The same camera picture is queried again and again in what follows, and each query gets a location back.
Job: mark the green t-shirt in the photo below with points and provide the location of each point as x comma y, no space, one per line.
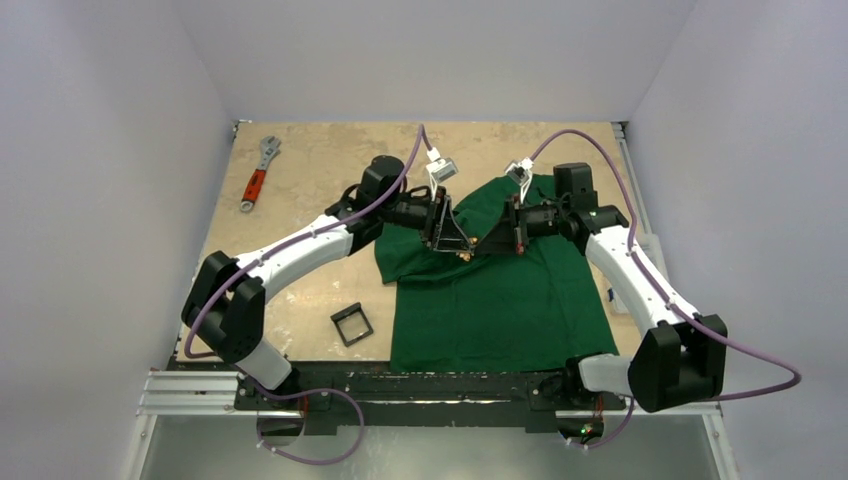
498,313

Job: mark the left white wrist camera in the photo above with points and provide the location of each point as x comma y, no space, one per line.
439,169

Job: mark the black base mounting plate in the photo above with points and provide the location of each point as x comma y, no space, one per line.
331,394

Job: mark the aluminium rail frame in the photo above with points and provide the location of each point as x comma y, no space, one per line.
204,388

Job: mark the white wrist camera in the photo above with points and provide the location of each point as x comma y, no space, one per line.
520,171
439,169

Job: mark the clear plastic parts box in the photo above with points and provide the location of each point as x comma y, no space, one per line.
651,247

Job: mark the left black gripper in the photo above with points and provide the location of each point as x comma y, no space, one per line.
440,230

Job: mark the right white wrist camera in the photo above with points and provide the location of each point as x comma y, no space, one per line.
520,171

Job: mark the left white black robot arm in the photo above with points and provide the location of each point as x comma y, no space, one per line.
226,304

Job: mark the red handled adjustable wrench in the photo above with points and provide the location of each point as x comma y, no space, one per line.
269,149

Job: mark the black square frame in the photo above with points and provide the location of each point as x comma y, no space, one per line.
352,324

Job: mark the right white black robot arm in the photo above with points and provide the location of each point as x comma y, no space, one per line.
681,357

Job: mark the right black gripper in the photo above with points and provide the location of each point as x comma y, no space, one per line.
519,223

